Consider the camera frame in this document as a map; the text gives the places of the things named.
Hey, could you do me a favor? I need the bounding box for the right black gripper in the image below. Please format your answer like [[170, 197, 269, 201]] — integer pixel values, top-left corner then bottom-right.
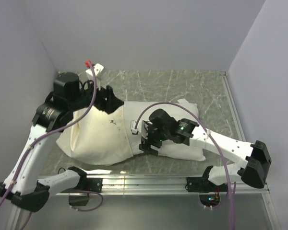
[[139, 121, 170, 156]]

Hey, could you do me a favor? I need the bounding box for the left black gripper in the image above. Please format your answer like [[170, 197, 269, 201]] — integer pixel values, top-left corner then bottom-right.
[[70, 77, 125, 114]]

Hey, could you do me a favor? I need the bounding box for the white pillow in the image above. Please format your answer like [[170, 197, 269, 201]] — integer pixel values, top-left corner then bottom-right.
[[135, 101, 206, 161]]

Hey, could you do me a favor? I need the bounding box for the cream pillowcase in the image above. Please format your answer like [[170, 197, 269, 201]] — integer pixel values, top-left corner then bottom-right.
[[56, 102, 141, 165]]

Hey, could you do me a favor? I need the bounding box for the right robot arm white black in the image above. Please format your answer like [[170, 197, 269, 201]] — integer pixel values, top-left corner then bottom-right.
[[133, 109, 272, 193]]

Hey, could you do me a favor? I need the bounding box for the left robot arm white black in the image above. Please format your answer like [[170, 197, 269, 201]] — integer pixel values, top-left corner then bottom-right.
[[0, 72, 124, 212]]

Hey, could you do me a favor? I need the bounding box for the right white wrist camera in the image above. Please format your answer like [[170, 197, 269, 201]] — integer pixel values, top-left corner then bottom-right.
[[130, 120, 144, 135]]

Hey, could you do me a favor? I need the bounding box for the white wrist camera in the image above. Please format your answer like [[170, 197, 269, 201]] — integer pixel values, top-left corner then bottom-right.
[[85, 60, 106, 81], [130, 120, 144, 135]]

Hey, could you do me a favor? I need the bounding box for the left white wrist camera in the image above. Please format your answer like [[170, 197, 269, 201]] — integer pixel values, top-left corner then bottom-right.
[[85, 60, 106, 81]]

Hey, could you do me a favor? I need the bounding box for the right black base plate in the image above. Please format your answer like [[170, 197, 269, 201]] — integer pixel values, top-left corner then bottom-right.
[[185, 177, 228, 193]]

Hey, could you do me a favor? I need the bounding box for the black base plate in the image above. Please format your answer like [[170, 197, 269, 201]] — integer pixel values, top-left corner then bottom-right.
[[185, 177, 228, 193], [68, 178, 103, 193]]

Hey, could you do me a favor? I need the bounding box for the aluminium front rail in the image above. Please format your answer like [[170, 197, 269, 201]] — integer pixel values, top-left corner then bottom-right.
[[18, 174, 271, 195]]

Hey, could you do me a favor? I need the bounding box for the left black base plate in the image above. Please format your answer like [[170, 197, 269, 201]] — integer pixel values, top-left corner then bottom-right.
[[68, 178, 103, 193]]

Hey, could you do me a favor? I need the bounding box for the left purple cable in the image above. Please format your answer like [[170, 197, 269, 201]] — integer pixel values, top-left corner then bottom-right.
[[0, 66, 104, 228]]

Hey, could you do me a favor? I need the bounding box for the purple cable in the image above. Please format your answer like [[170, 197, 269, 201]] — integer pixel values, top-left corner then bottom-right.
[[0, 66, 104, 228], [133, 102, 237, 228]]

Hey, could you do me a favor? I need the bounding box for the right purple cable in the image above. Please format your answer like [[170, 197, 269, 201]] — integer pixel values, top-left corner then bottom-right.
[[133, 102, 237, 228]]

